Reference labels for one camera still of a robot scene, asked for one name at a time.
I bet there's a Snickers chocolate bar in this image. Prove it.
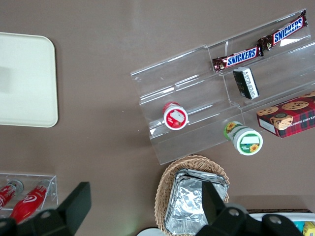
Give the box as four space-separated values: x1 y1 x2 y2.
212 45 265 74
257 12 309 52

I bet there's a woven wicker basket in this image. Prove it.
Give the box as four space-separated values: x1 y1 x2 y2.
154 154 230 233

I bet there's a red strawberry yogurt cup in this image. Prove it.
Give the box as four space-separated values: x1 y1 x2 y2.
163 101 190 130

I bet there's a green sunflower yogurt cup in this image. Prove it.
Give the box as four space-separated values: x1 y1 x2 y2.
223 121 264 156

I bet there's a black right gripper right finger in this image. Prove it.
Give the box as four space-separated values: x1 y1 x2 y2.
196 181 254 236

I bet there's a cream plastic tray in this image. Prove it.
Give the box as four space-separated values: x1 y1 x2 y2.
0 32 59 128

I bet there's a clear acrylic tiered display stand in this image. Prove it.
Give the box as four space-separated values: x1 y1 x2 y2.
130 9 315 166

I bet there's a yellow snack packet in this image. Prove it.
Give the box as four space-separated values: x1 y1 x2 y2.
302 221 315 236

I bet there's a small black and white box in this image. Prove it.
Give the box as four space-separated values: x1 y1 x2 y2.
232 66 260 100

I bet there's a red tartan cookie box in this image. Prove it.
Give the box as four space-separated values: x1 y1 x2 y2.
255 90 315 139

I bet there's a white round plate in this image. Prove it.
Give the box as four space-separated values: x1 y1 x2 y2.
137 228 165 236

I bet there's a red soda bottle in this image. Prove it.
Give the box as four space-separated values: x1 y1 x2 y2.
0 180 24 211
9 182 50 224

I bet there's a teal snack packet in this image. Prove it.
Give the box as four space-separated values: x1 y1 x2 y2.
293 221 306 233

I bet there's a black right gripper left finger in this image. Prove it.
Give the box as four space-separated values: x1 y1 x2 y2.
31 181 92 236

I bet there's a white rectangular bin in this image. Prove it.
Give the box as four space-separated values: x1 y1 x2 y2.
248 212 315 236

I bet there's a clear acrylic bottle holder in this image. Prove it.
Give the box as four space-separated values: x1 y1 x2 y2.
0 173 59 212

